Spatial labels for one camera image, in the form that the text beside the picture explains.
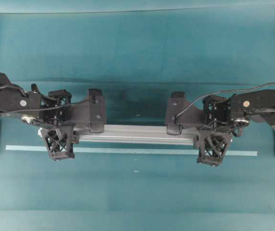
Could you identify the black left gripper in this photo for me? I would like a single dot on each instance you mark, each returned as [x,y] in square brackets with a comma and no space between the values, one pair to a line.
[89,115]

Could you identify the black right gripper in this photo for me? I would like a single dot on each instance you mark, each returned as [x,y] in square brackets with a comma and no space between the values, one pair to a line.
[215,113]

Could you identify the silver aluminium extrusion rail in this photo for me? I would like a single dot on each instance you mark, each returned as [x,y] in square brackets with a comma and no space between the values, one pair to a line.
[138,134]

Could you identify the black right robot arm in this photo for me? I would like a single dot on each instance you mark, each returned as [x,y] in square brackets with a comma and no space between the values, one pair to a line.
[257,106]

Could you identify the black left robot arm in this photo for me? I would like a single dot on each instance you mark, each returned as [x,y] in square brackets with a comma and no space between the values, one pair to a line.
[25,105]

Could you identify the light teal tape strip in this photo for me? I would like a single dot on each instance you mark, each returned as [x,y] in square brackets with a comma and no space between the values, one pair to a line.
[126,150]

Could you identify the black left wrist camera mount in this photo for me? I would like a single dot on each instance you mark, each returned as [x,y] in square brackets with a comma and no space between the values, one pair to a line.
[58,142]

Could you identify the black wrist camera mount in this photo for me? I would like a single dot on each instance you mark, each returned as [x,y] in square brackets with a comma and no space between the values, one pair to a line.
[212,146]
[58,142]

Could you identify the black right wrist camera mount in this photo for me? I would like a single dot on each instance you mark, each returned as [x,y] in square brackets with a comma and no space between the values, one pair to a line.
[212,146]

